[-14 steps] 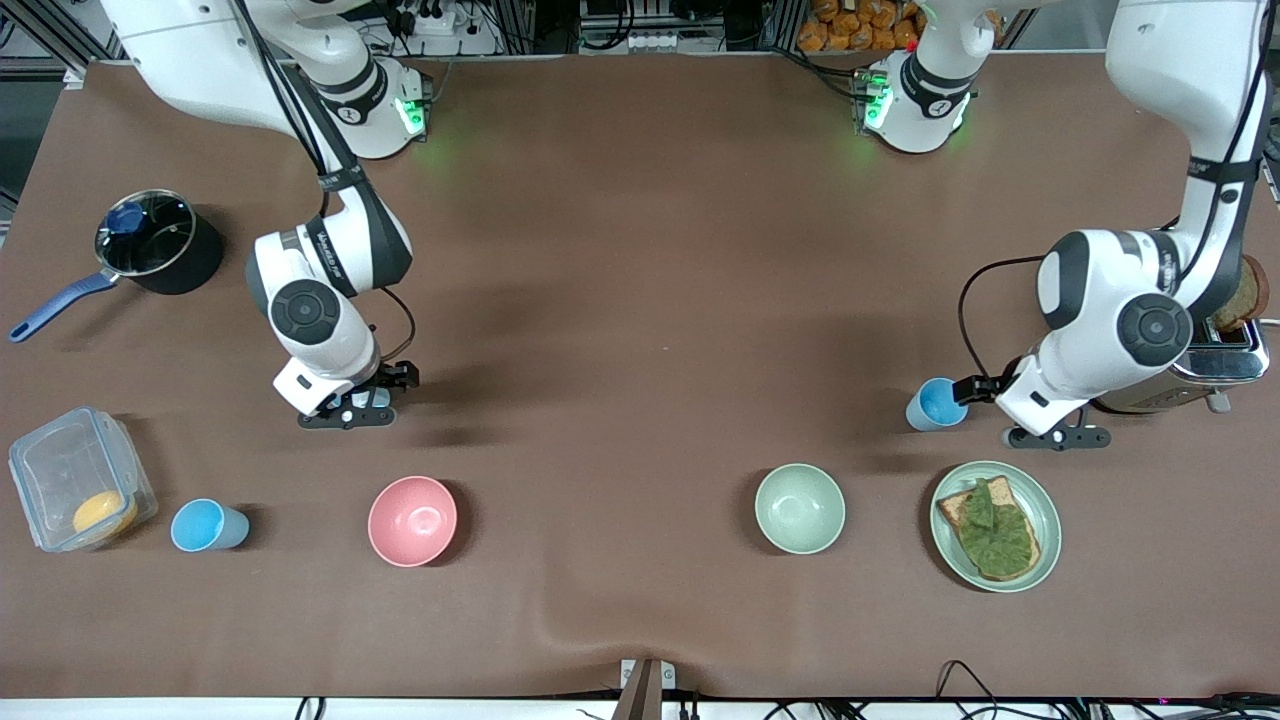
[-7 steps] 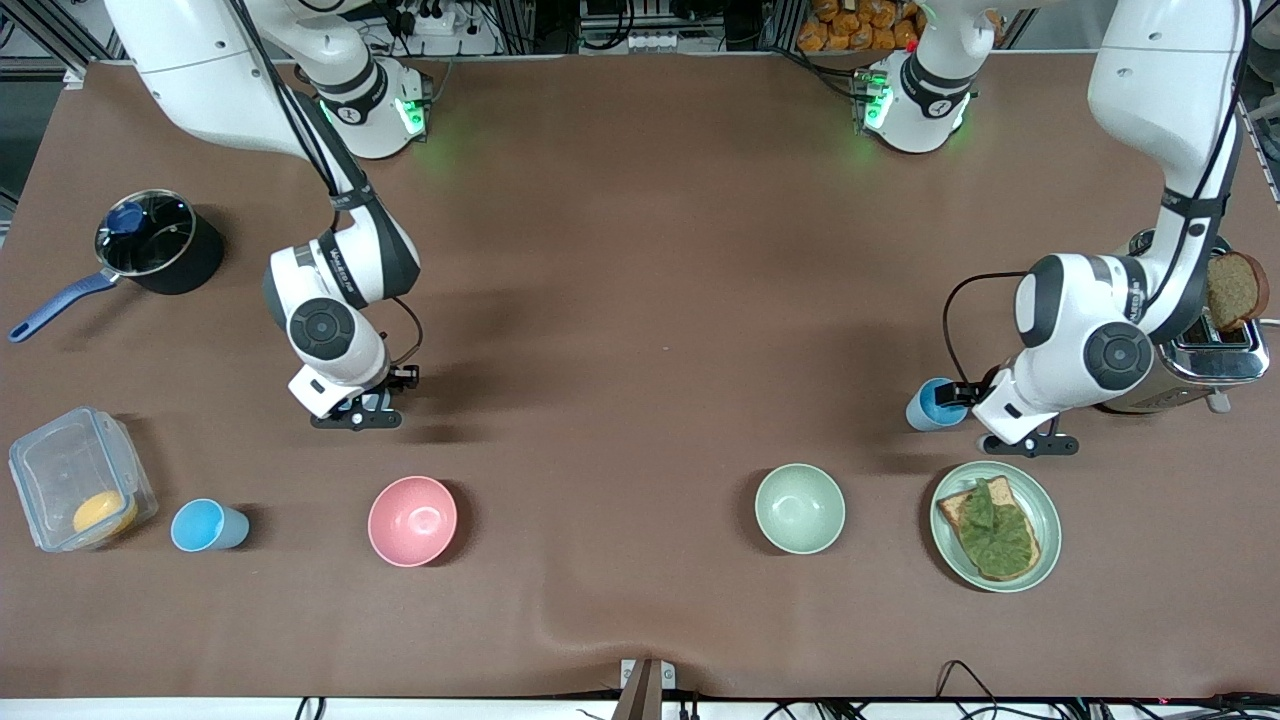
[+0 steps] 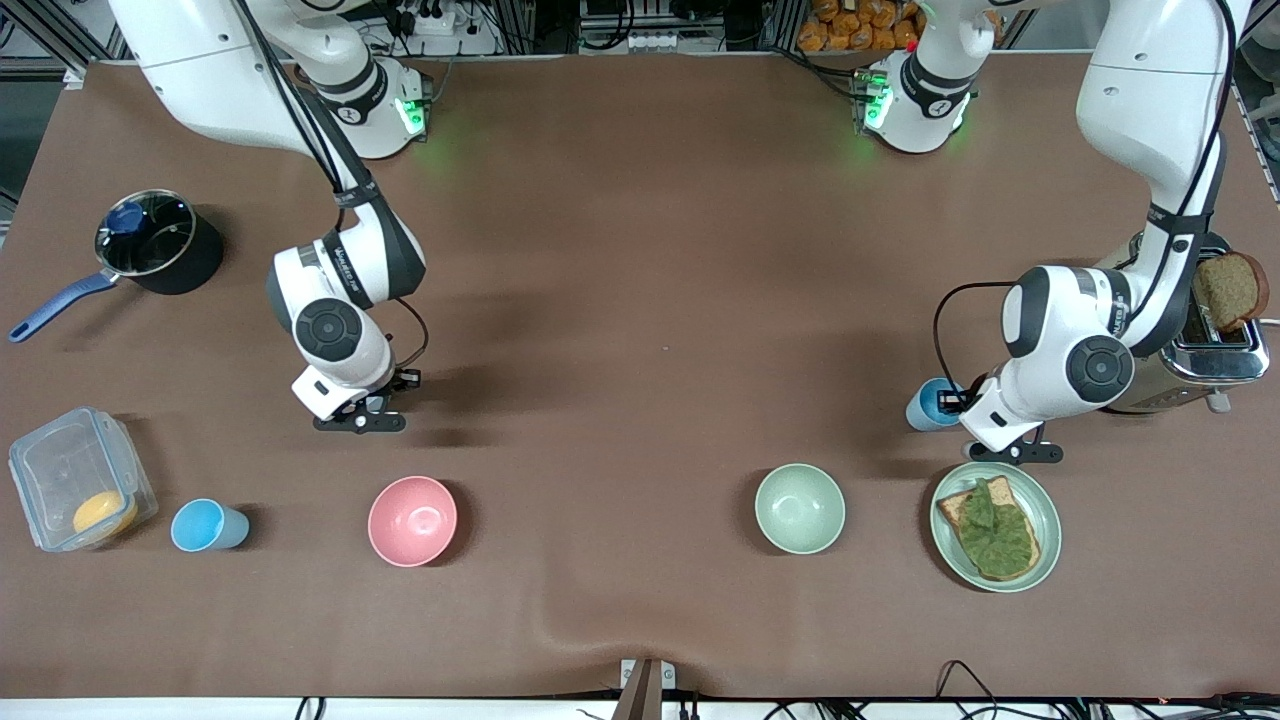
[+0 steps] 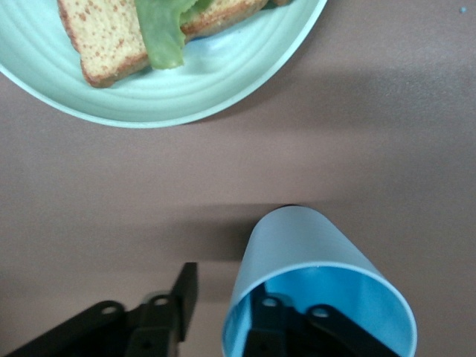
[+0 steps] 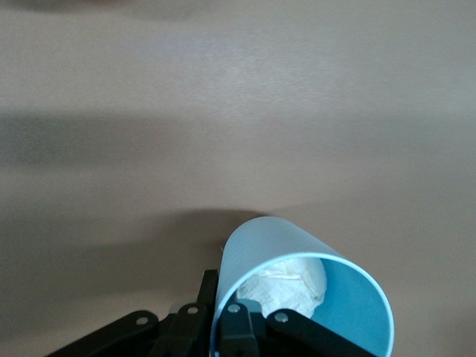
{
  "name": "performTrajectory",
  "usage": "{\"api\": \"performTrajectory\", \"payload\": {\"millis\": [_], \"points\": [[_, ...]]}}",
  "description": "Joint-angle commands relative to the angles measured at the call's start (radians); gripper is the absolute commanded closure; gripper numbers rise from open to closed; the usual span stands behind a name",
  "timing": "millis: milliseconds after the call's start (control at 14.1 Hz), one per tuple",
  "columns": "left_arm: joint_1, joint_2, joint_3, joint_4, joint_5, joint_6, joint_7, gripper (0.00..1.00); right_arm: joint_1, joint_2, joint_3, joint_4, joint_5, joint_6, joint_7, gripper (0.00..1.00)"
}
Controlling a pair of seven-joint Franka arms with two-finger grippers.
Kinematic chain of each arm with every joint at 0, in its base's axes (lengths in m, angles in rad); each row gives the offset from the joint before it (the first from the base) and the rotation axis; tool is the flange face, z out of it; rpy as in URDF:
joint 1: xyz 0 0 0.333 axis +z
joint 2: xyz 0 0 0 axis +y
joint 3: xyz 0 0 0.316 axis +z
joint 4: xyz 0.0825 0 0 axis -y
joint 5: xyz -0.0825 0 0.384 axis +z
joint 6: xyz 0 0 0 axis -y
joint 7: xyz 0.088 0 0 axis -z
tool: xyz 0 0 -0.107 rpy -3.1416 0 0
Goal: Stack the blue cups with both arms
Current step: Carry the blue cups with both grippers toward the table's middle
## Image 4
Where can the green lettuce leaf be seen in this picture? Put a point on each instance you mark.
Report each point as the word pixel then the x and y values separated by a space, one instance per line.
pixel 163 37

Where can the blue cup with white wad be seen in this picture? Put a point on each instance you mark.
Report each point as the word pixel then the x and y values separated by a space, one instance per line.
pixel 297 241

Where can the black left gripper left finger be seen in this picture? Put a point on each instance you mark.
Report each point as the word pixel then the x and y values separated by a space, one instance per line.
pixel 156 323

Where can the toast bread slice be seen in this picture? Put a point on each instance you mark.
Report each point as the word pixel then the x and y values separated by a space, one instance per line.
pixel 104 41
pixel 219 15

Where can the mint green plate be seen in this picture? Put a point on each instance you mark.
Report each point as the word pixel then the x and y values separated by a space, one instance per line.
pixel 223 74

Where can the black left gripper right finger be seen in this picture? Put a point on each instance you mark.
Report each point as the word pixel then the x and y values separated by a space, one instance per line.
pixel 282 327

